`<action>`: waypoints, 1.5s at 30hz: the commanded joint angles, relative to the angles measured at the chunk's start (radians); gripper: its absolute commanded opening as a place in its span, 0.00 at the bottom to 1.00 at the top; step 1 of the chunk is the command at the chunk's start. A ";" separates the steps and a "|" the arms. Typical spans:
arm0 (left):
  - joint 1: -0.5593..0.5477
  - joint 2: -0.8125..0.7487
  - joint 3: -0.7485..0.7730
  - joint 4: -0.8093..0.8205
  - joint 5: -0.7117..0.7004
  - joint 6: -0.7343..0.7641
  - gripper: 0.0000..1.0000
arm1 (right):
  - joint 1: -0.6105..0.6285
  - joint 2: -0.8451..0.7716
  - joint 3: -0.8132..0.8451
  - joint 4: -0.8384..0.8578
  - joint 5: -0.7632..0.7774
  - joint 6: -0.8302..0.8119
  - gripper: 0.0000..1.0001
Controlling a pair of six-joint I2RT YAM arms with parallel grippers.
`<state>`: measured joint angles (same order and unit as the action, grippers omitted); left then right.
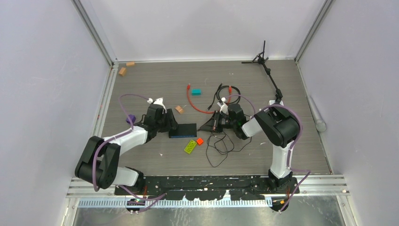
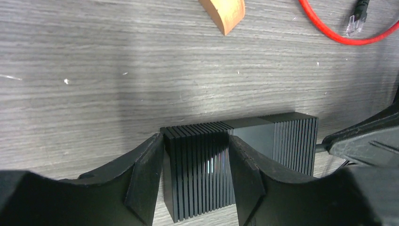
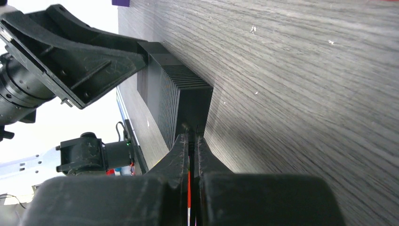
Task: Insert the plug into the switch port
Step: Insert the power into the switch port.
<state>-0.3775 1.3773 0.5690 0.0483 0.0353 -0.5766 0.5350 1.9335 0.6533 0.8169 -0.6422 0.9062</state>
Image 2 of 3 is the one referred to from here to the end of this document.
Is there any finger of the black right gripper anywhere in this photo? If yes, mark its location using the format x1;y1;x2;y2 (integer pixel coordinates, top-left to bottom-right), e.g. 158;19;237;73
321;103;399;168

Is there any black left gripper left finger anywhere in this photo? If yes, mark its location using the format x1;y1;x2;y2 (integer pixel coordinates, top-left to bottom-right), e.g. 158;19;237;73
0;133;164;226

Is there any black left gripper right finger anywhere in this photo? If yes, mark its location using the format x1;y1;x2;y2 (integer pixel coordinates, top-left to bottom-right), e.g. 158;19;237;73
229;136;383;226

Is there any black network switch box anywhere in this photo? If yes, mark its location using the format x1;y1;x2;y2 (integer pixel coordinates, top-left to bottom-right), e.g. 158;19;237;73
160;112;319;222

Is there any black power adapter with cord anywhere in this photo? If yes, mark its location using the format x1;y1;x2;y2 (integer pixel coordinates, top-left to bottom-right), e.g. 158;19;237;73
315;143;329;153

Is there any tan wooden block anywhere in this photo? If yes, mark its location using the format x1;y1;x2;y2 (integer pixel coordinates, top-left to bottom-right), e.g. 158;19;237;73
198;0;246;36

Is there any red ethernet cable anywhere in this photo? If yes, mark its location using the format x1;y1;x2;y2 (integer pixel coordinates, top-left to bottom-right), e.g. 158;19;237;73
297;0;399;46

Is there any black ethernet cable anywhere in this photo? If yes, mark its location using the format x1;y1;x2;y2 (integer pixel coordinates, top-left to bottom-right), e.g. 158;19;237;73
346;0;372;36

